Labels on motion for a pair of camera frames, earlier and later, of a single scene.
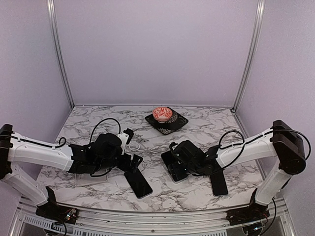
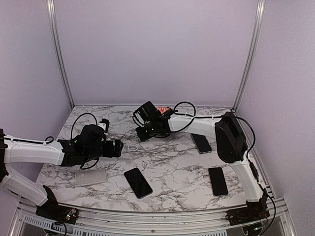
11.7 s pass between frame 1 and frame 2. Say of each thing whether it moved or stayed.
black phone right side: stayed
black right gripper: moved
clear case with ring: stayed
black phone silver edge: stayed
